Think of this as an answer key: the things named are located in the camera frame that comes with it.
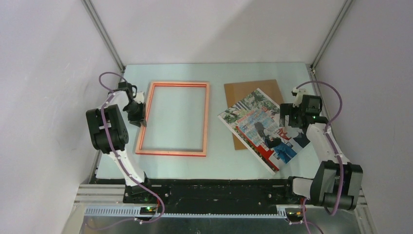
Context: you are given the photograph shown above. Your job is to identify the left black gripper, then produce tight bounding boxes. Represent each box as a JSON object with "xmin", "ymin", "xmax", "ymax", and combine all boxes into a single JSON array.
[{"xmin": 123, "ymin": 101, "xmax": 147, "ymax": 128}]

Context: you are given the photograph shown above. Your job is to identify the colourful printed photo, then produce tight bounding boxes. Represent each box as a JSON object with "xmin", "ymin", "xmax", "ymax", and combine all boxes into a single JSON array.
[{"xmin": 218, "ymin": 88, "xmax": 310, "ymax": 175}]

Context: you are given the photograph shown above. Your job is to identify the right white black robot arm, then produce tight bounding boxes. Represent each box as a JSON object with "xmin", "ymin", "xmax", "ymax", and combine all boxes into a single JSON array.
[{"xmin": 280, "ymin": 95, "xmax": 363, "ymax": 214}]

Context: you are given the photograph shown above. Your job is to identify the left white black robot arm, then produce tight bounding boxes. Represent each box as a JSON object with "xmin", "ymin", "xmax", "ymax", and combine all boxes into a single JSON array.
[{"xmin": 86, "ymin": 81, "xmax": 147, "ymax": 187}]

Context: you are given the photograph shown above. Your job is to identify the brown cardboard backing board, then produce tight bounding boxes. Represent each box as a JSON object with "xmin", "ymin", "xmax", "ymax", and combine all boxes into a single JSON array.
[{"xmin": 218, "ymin": 79, "xmax": 284, "ymax": 151}]

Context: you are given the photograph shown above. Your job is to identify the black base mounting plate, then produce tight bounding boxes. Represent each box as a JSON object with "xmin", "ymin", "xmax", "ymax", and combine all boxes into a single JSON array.
[{"xmin": 123, "ymin": 178, "xmax": 304, "ymax": 215}]

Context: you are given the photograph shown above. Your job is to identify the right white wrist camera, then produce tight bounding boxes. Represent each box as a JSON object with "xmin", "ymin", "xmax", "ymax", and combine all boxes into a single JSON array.
[{"xmin": 292, "ymin": 87, "xmax": 307, "ymax": 108}]

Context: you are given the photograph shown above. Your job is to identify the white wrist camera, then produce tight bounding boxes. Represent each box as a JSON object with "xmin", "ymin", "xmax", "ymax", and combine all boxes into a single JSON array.
[
  {"xmin": 133, "ymin": 92, "xmax": 145, "ymax": 103},
  {"xmin": 292, "ymin": 87, "xmax": 307, "ymax": 108}
]

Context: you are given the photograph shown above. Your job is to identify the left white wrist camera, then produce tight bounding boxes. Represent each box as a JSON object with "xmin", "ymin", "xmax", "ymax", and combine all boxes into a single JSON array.
[{"xmin": 133, "ymin": 92, "xmax": 145, "ymax": 103}]

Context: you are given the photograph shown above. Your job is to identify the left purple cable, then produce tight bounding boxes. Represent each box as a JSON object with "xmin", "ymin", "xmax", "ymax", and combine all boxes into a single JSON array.
[{"xmin": 98, "ymin": 71, "xmax": 166, "ymax": 224}]

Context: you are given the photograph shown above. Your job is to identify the purple cable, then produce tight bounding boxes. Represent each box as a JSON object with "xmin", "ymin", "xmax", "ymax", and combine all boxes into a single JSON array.
[
  {"xmin": 98, "ymin": 71, "xmax": 166, "ymax": 224},
  {"xmin": 295, "ymin": 80, "xmax": 345, "ymax": 234}
]

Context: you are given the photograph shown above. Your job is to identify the aluminium front rail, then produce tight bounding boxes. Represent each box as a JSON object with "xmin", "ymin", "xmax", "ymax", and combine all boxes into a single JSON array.
[{"xmin": 73, "ymin": 184, "xmax": 369, "ymax": 220}]

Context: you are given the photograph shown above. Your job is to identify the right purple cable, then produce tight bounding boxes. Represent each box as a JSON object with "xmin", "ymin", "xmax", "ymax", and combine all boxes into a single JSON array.
[{"xmin": 295, "ymin": 80, "xmax": 345, "ymax": 234}]

